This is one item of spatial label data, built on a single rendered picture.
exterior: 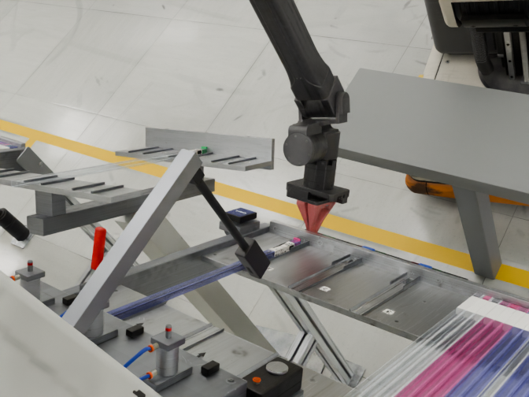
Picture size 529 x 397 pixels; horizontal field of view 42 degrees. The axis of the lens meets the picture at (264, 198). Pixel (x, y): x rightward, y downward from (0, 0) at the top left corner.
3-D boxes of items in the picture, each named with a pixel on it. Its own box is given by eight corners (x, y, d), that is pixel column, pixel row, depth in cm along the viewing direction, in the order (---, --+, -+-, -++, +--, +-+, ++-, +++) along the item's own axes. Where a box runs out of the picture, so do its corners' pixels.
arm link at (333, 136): (346, 125, 124) (318, 120, 127) (330, 129, 118) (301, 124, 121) (342, 162, 126) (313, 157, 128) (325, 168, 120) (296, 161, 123)
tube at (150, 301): (294, 244, 125) (294, 239, 125) (300, 246, 125) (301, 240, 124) (64, 335, 86) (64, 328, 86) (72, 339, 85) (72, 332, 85)
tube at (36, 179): (201, 153, 151) (201, 147, 151) (207, 153, 150) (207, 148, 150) (11, 187, 108) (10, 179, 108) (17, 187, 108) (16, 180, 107)
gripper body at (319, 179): (331, 205, 121) (335, 164, 119) (284, 191, 127) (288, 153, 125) (349, 199, 126) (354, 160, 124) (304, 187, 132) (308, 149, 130)
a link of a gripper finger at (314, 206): (312, 244, 125) (318, 194, 122) (280, 234, 129) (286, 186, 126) (332, 237, 130) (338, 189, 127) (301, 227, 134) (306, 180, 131)
